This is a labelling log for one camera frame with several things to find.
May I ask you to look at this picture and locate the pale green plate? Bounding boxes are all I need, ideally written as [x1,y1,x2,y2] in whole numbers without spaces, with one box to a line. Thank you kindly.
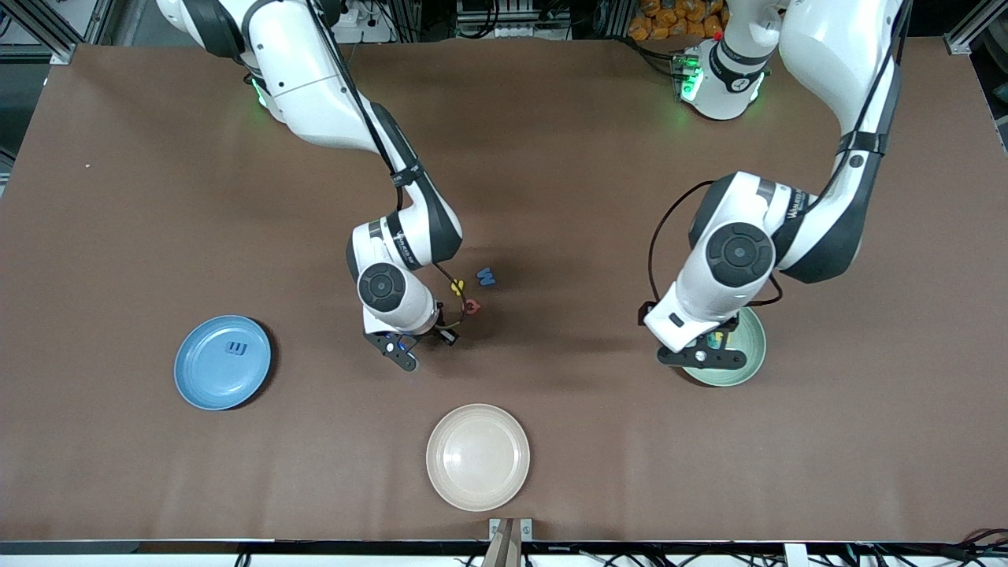
[681,306,767,387]

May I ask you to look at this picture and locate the beige plate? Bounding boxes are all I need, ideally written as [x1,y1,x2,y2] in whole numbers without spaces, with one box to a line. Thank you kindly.
[425,403,531,513]

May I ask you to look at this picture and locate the blue plate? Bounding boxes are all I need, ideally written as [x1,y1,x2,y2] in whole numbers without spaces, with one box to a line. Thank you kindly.
[173,315,272,412]

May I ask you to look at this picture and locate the brown table cover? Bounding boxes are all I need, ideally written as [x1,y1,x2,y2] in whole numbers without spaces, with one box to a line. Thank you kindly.
[0,35,1008,544]

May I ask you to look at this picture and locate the white power strip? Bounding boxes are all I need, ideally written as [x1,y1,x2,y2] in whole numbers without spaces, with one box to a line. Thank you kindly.
[339,0,395,44]

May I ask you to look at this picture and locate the orange snack bag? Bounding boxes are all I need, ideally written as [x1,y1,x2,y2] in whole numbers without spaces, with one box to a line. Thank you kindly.
[628,0,729,42]

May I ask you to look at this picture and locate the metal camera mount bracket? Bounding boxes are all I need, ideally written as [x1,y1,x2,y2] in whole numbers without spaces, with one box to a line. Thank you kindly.
[482,517,535,567]

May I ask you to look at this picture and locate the tangled black floor cables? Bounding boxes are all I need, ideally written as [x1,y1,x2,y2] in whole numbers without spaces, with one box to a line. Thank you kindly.
[819,528,1008,567]

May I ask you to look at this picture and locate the aluminium frame profile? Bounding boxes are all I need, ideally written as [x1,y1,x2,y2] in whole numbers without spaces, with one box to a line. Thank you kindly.
[0,0,119,65]
[945,0,995,56]

